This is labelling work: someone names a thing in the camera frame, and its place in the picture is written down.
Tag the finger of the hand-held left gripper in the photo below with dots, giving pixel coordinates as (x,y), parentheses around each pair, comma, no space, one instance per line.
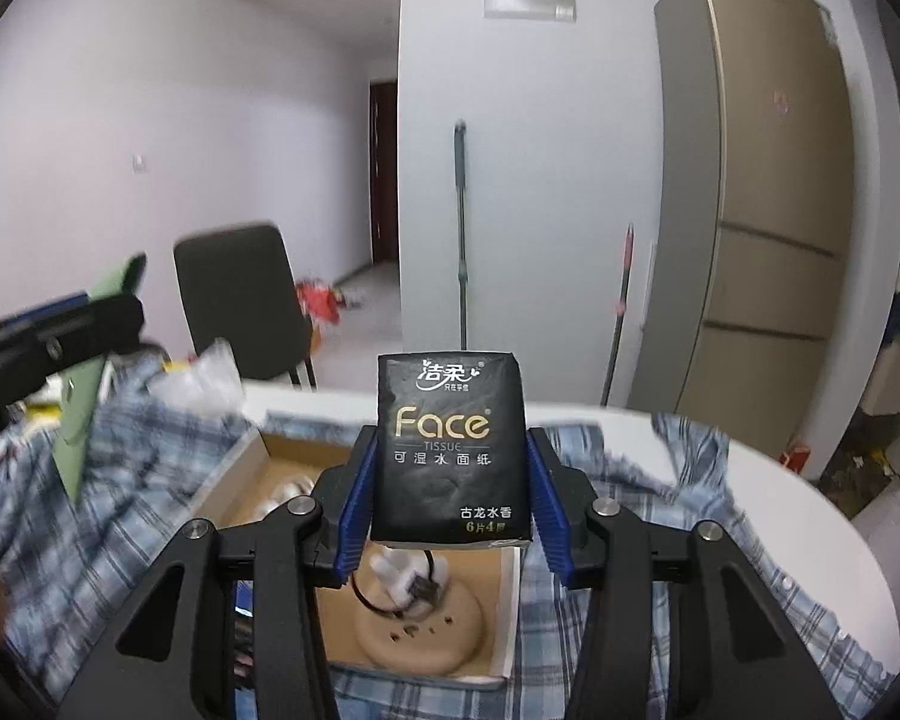
(67,345)
(56,309)

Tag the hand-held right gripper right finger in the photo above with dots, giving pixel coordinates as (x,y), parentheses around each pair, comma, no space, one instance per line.
(544,510)

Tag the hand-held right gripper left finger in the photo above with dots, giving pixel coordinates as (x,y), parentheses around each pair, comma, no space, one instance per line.
(352,517)

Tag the green case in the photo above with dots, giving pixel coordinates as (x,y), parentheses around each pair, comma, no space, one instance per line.
(75,435)

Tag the cardboard box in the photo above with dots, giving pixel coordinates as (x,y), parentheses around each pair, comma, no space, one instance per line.
(499,600)

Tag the black tissue pack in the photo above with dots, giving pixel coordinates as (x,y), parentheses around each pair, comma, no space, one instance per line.
(450,450)

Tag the round tan wooden disc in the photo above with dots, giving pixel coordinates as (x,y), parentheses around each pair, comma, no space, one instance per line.
(427,637)

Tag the white plastic bag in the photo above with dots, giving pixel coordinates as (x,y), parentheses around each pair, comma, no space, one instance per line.
(206,379)

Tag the blue plaid shirt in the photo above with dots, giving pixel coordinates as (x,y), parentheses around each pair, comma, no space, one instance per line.
(150,480)

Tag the dark grey chair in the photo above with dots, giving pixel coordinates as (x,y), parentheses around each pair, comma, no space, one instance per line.
(232,300)

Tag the red bag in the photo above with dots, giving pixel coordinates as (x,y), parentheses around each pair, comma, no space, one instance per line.
(319,300)

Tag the small red box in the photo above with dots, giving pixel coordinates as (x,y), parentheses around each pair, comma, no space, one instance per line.
(799,459)

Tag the grey green mop pole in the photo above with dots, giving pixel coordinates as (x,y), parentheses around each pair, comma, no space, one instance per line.
(461,240)

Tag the dark brown door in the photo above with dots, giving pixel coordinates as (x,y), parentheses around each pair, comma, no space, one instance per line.
(384,180)

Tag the gold refrigerator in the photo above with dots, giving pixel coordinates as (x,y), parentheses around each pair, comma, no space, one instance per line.
(765,240)

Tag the beige cabinet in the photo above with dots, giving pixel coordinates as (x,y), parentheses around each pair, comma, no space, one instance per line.
(896,382)

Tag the fridge magnet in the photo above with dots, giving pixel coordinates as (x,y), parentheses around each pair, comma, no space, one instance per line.
(780,103)

